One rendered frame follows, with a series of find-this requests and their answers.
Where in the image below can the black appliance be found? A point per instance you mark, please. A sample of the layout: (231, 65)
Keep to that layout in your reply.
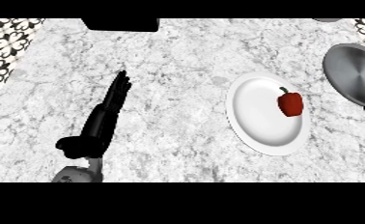
(123, 24)

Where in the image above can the small grey object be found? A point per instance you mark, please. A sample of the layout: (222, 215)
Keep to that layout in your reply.
(327, 19)

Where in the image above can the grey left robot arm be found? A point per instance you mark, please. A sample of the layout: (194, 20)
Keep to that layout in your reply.
(80, 173)

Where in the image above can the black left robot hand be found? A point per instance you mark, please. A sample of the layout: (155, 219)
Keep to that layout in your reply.
(99, 123)

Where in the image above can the red bell pepper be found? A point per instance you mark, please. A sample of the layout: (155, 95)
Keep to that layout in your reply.
(291, 103)

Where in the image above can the white plate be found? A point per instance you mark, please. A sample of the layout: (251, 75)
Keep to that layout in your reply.
(259, 118)

